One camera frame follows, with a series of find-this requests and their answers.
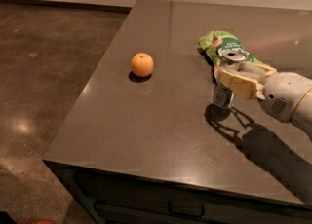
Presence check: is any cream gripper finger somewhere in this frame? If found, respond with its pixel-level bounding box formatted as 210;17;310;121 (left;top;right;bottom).
217;68;264;100
238;62;277;80

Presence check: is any silver blue redbull can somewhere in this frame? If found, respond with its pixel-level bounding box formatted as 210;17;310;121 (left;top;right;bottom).
213;50;247;109

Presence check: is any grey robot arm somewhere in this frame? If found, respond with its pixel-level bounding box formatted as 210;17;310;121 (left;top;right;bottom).
216;62;312;138

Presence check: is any green snack bag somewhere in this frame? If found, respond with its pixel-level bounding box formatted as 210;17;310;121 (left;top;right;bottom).
198;30;263;75

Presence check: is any orange fruit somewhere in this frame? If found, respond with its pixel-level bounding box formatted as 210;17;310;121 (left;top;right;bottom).
131;53;154;78

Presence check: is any dark cabinet drawer front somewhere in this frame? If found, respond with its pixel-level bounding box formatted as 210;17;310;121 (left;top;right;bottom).
72;170;312;224

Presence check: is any black drawer handle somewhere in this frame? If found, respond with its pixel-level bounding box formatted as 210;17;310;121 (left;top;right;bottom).
168;201;205;219

